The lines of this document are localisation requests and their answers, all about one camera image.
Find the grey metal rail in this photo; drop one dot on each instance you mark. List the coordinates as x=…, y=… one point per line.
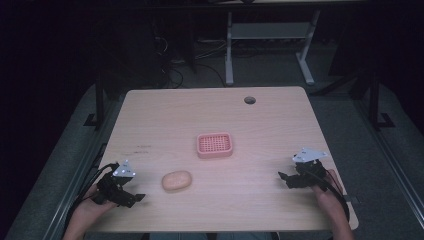
x=76, y=180
x=390, y=160

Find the black metal stand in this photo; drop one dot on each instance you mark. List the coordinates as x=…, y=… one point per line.
x=99, y=100
x=375, y=100

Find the pink soap dish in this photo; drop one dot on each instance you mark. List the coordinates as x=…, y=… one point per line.
x=214, y=145

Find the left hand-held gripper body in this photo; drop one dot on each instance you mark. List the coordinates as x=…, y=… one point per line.
x=111, y=186

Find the person's right hand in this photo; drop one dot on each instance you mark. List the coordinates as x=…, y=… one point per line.
x=328, y=195

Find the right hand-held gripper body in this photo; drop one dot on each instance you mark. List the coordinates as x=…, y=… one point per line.
x=310, y=171

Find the peach soap bar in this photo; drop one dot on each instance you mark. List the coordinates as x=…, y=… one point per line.
x=176, y=180

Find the person's left hand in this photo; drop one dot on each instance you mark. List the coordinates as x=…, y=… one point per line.
x=87, y=208

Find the white metal desk frame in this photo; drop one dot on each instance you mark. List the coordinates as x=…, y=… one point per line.
x=270, y=31

